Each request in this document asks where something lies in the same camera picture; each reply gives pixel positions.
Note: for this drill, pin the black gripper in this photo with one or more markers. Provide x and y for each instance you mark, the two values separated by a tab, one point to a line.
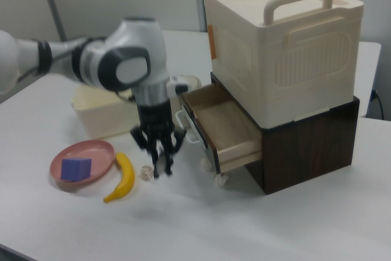
154	119

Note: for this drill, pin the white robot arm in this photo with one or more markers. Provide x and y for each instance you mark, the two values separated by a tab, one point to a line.
122	59

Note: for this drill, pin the yellow toy banana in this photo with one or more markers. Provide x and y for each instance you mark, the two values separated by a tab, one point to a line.
126	175

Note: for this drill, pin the dark wooden drawer cabinet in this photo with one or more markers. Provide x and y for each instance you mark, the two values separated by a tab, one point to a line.
305	154

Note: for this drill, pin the small woven ball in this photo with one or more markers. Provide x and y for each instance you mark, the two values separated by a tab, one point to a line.
146	174

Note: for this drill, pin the pink plate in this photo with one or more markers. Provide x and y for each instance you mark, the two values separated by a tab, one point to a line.
97	154

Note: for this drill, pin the cream plastic tub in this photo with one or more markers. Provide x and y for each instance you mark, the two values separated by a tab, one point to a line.
100	117

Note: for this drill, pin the purple cube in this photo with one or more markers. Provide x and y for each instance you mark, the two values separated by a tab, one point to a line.
75	169

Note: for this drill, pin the orange tape strip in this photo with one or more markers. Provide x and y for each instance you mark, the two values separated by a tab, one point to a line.
212	42

